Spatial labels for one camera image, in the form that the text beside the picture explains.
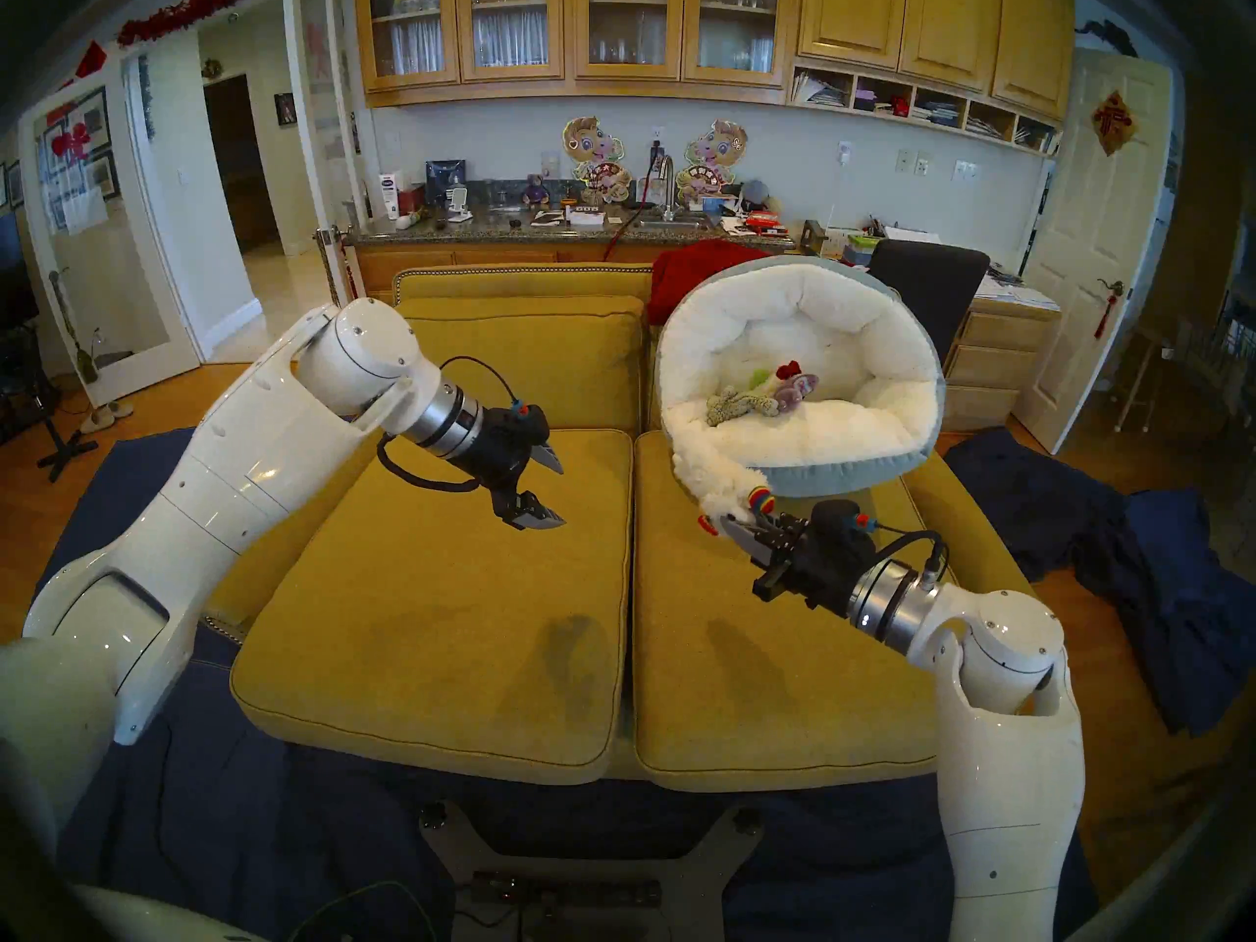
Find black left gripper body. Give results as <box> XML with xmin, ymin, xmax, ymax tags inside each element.
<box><xmin>461</xmin><ymin>405</ymin><xmax>552</xmax><ymax>527</ymax></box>

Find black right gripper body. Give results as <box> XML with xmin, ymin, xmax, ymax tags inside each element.
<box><xmin>753</xmin><ymin>501</ymin><xmax>879</xmax><ymax>617</ymax></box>

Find white lamb toy rainbow ears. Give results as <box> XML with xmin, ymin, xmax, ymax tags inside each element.
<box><xmin>671</xmin><ymin>425</ymin><xmax>778</xmax><ymax>539</ymax></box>

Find white plush toy red bow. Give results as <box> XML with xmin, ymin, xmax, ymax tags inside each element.
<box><xmin>748</xmin><ymin>359</ymin><xmax>808</xmax><ymax>413</ymax></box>

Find beige fuzzy plush toy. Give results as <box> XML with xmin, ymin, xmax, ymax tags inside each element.
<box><xmin>705</xmin><ymin>386</ymin><xmax>783</xmax><ymax>428</ymax></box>

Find white robot shoulder shell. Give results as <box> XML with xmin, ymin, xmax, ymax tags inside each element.
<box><xmin>71</xmin><ymin>881</ymin><xmax>271</xmax><ymax>942</ymax></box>

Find white fluffy dog bed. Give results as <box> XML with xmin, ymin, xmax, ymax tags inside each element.
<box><xmin>654</xmin><ymin>255</ymin><xmax>948</xmax><ymax>497</ymax></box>

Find yellow sofa back cushion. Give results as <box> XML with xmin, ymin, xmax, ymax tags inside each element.
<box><xmin>392</xmin><ymin>295</ymin><xmax>649</xmax><ymax>436</ymax></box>

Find yellow sofa seat cushion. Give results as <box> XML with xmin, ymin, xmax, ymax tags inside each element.
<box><xmin>231</xmin><ymin>428</ymin><xmax>636</xmax><ymax>786</ymax></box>
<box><xmin>633</xmin><ymin>430</ymin><xmax>948</xmax><ymax>792</ymax></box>

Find granite kitchen counter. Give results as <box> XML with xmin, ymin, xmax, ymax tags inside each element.
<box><xmin>339</xmin><ymin>204</ymin><xmax>801</xmax><ymax>298</ymax></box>

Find red cloth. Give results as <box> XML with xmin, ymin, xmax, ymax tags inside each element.
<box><xmin>648</xmin><ymin>240</ymin><xmax>776</xmax><ymax>325</ymax></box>

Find wooden desk with drawers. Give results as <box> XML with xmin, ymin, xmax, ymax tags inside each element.
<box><xmin>942</xmin><ymin>281</ymin><xmax>1064</xmax><ymax>433</ymax></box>

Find black office chair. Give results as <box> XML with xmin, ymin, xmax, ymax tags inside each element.
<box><xmin>868</xmin><ymin>238</ymin><xmax>992</xmax><ymax>367</ymax></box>

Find stack of papers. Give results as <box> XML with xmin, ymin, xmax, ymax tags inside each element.
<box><xmin>976</xmin><ymin>271</ymin><xmax>1063</xmax><ymax>313</ymax></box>

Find dark blue cloth pile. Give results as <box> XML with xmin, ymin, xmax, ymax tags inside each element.
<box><xmin>944</xmin><ymin>427</ymin><xmax>1256</xmax><ymax>735</ymax></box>

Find white french door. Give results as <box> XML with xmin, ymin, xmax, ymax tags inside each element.
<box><xmin>18</xmin><ymin>52</ymin><xmax>204</xmax><ymax>408</ymax></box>
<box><xmin>283</xmin><ymin>0</ymin><xmax>379</xmax><ymax>313</ymax></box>

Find black power strip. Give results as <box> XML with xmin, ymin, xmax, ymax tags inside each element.
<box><xmin>469</xmin><ymin>871</ymin><xmax>665</xmax><ymax>912</ymax></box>

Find white panel door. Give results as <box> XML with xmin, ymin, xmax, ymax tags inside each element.
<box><xmin>1011</xmin><ymin>47</ymin><xmax>1176</xmax><ymax>457</ymax></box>

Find blue floor cloth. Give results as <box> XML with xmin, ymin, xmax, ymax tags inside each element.
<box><xmin>39</xmin><ymin>425</ymin><xmax>1095</xmax><ymax>942</ymax></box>

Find black floor stand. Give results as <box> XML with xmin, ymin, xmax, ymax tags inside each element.
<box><xmin>0</xmin><ymin>327</ymin><xmax>99</xmax><ymax>483</ymax></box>

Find red diamond door ornament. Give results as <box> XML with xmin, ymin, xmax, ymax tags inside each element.
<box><xmin>1091</xmin><ymin>88</ymin><xmax>1137</xmax><ymax>158</ymax></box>

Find black television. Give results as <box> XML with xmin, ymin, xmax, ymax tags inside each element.
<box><xmin>0</xmin><ymin>209</ymin><xmax>40</xmax><ymax>333</ymax></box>

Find red tinsel garland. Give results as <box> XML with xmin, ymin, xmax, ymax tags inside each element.
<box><xmin>116</xmin><ymin>0</ymin><xmax>284</xmax><ymax>48</ymax></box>

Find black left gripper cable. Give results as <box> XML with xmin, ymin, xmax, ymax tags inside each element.
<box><xmin>376</xmin><ymin>355</ymin><xmax>523</xmax><ymax>495</ymax></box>

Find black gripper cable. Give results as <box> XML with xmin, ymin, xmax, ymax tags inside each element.
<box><xmin>376</xmin><ymin>355</ymin><xmax>523</xmax><ymax>495</ymax></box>
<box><xmin>862</xmin><ymin>516</ymin><xmax>951</xmax><ymax>590</ymax></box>

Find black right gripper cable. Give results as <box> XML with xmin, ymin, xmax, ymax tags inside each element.
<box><xmin>862</xmin><ymin>516</ymin><xmax>951</xmax><ymax>590</ymax></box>

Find yellow fabric sofa frame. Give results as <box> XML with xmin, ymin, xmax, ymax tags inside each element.
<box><xmin>201</xmin><ymin>263</ymin><xmax>1041</xmax><ymax>794</ymax></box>

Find hanging rope leash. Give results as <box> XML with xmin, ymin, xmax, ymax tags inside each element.
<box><xmin>314</xmin><ymin>226</ymin><xmax>361</xmax><ymax>305</ymax></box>

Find cartoon pig wall decoration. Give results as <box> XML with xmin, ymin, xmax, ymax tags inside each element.
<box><xmin>677</xmin><ymin>119</ymin><xmax>750</xmax><ymax>205</ymax></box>
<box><xmin>562</xmin><ymin>116</ymin><xmax>632</xmax><ymax>205</ymax></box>

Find grey robot base frame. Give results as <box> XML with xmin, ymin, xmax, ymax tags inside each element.
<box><xmin>420</xmin><ymin>801</ymin><xmax>764</xmax><ymax>942</ymax></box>

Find thin green cable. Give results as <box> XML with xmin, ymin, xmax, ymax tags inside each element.
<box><xmin>289</xmin><ymin>879</ymin><xmax>438</xmax><ymax>942</ymax></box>

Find wooden wall cabinet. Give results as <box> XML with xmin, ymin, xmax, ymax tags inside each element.
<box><xmin>351</xmin><ymin>0</ymin><xmax>1075</xmax><ymax>156</ymax></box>

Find black wall decoration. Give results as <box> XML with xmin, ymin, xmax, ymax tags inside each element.
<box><xmin>1074</xmin><ymin>18</ymin><xmax>1139</xmax><ymax>60</ymax></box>

